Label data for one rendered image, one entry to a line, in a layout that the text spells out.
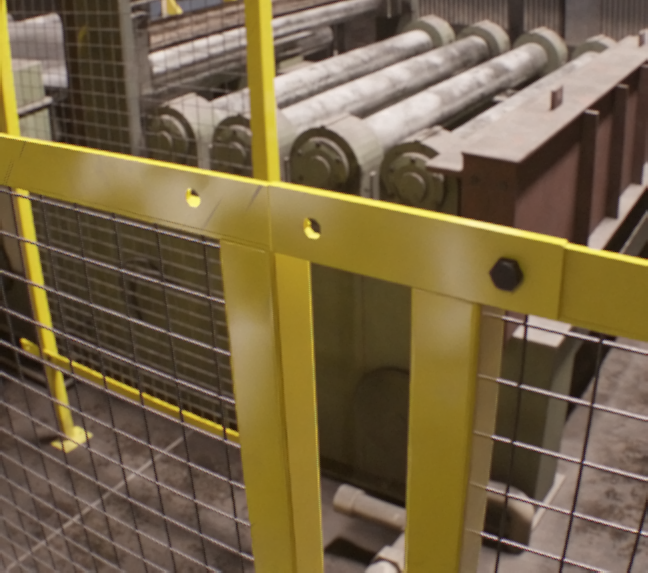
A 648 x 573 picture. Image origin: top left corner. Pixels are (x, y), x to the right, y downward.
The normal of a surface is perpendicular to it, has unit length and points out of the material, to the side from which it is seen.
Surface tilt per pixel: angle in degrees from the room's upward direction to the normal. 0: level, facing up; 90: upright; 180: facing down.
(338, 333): 90
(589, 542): 0
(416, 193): 90
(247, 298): 90
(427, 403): 90
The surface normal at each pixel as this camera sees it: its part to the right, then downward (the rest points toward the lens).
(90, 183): -0.55, 0.36
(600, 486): -0.04, -0.91
